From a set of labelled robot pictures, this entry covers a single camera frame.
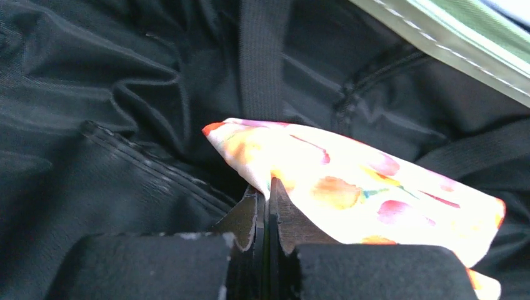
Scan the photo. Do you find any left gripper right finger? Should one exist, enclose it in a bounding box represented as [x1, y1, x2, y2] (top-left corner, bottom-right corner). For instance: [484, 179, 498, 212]
[268, 178, 476, 299]

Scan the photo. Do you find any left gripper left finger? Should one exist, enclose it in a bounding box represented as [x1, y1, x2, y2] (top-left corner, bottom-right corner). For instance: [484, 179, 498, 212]
[46, 187, 264, 299]

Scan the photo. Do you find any floral orange print cloth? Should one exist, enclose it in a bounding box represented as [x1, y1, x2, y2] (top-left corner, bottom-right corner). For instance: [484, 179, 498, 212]
[202, 118, 506, 299]

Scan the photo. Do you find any green hard-shell suitcase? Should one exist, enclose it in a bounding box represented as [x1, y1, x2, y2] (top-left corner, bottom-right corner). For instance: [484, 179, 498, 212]
[1, 1, 529, 299]

